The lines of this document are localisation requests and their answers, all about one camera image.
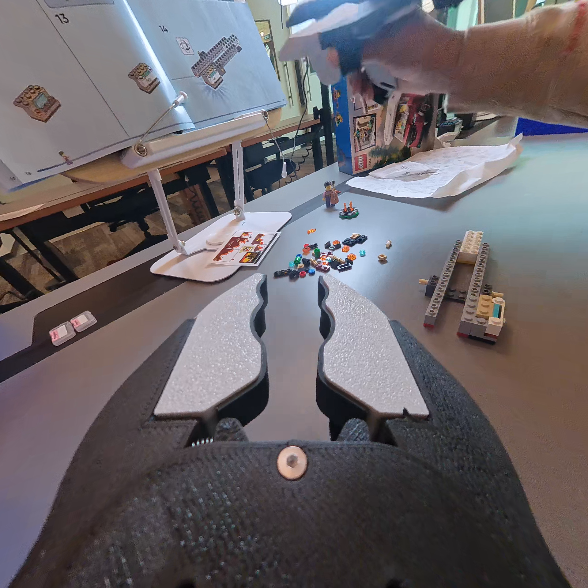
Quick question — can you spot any person's right hand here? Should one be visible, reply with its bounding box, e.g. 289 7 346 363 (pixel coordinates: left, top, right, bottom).
347 11 469 104

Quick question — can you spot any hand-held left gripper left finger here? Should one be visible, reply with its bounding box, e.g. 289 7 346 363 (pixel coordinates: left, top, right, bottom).
153 273 269 420

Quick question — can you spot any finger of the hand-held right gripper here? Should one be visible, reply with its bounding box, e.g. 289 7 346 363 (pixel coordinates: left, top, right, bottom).
316 47 344 86
278 27 330 63

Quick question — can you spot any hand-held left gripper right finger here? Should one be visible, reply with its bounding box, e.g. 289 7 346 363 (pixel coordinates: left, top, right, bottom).
316 274 431 420

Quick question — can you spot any pile of small lego pieces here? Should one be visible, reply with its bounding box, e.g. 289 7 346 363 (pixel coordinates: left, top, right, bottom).
274 232 369 281

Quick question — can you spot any person's right forearm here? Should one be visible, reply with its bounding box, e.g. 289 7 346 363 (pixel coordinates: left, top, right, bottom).
459 0 588 127

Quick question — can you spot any lego set box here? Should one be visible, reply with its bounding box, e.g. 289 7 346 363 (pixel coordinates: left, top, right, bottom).
332 76 442 176

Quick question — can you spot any white printed paper bag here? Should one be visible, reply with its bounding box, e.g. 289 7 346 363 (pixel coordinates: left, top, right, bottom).
345 134 524 199

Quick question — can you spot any white book stand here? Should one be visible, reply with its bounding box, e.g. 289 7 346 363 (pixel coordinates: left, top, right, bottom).
60 91 293 280

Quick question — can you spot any sticker sheet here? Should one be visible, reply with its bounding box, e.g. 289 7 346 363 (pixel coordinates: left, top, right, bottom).
209 231 281 267

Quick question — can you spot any grey lego beam frame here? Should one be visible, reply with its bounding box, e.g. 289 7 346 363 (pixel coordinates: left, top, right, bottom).
419 230 506 344

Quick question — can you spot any black office chair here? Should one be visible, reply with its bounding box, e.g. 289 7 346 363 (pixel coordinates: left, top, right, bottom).
78 198 157 237

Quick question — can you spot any instruction booklet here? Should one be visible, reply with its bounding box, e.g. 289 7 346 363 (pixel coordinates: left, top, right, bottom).
0 0 288 193

